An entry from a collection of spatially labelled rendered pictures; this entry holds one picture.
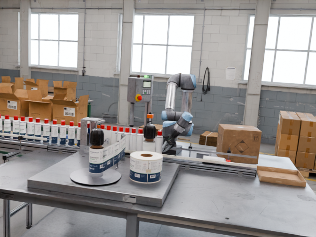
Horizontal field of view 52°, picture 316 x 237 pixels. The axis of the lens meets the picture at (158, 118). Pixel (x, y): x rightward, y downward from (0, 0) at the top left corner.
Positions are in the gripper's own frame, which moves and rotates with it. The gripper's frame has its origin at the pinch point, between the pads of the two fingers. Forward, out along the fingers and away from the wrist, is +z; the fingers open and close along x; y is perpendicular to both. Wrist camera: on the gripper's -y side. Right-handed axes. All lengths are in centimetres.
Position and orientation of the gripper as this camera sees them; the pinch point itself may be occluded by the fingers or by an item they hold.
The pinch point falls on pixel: (163, 150)
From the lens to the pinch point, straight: 251.0
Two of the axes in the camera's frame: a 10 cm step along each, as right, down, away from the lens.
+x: 8.1, 5.7, -0.9
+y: -2.1, 1.4, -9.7
